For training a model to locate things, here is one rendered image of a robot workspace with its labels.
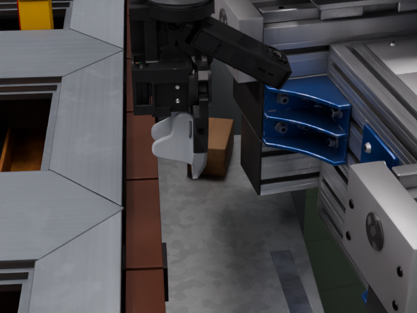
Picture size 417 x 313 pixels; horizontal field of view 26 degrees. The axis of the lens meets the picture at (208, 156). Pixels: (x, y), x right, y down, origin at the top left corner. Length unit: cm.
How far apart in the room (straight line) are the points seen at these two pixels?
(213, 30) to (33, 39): 61
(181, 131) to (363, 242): 24
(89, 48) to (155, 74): 54
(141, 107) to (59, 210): 18
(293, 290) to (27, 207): 36
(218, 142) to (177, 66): 49
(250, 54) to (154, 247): 24
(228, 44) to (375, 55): 30
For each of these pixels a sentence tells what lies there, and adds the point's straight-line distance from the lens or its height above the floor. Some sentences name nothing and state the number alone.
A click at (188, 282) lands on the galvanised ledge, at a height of 68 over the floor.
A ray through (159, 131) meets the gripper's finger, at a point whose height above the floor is 94.
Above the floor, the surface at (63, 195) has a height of 84.
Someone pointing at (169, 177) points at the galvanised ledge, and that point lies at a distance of 140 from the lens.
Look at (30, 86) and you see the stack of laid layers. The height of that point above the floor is 83.
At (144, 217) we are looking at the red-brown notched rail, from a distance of 105.
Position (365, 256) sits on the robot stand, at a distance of 83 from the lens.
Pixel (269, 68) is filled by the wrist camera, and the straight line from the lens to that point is 93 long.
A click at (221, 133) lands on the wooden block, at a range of 142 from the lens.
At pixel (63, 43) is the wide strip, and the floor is 84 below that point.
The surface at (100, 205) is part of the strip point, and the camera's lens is 105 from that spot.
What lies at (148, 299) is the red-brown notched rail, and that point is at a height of 83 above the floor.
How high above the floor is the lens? 142
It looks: 31 degrees down
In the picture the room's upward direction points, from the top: straight up
